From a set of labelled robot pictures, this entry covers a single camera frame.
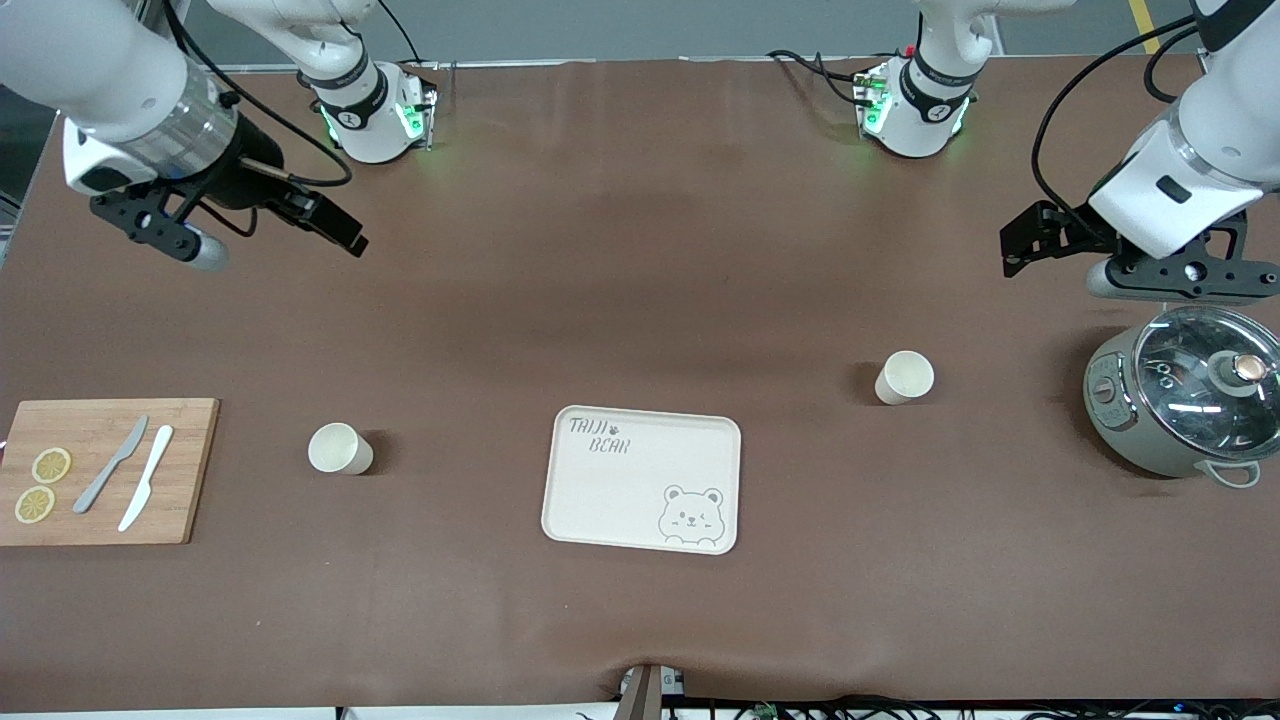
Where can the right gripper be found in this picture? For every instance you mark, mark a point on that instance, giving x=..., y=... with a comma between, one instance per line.
x=243, y=181

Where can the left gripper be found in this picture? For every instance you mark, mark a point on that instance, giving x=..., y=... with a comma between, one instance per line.
x=1072, y=233

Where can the yellow lemon slice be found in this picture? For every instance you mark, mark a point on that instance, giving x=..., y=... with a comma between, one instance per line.
x=35, y=504
x=51, y=465

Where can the grey plastic knife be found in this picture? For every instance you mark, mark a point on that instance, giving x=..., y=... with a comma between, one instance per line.
x=95, y=488

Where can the wooden cutting board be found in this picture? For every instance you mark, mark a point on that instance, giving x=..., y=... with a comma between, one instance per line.
x=190, y=470

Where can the grey green cooking pot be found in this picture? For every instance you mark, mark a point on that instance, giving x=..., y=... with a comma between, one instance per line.
x=1110, y=420

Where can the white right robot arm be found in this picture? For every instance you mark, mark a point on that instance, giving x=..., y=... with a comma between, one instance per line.
x=90, y=60

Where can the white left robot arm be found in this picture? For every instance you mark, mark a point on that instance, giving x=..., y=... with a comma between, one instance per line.
x=1235, y=110

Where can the brown table mat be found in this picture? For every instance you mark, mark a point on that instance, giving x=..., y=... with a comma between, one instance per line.
x=640, y=620

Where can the white IKEA cup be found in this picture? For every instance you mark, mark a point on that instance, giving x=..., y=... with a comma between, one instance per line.
x=905, y=378
x=340, y=450

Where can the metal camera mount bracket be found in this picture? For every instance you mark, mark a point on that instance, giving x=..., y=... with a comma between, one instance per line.
x=645, y=695

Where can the white plastic knife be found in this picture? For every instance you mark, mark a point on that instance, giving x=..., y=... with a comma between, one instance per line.
x=155, y=455

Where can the beige bear print tray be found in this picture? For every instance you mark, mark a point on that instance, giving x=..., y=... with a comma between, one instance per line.
x=620, y=500

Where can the glass pot lid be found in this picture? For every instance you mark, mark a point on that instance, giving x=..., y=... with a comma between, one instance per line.
x=1180, y=400

